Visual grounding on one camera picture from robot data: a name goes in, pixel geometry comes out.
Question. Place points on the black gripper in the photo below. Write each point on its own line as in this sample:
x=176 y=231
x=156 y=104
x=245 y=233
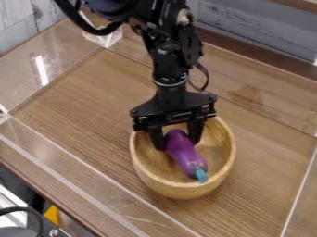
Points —
x=175 y=105

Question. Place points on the purple toy eggplant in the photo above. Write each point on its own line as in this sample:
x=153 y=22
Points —
x=181 y=150

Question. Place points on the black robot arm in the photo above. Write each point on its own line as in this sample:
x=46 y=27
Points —
x=164 y=23

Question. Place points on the brown wooden bowl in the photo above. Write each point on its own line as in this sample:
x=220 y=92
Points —
x=161 y=173

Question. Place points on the yellow black device corner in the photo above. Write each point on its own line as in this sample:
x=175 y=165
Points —
x=52 y=230

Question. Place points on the clear acrylic tray enclosure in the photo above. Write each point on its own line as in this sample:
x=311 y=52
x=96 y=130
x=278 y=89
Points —
x=69 y=92

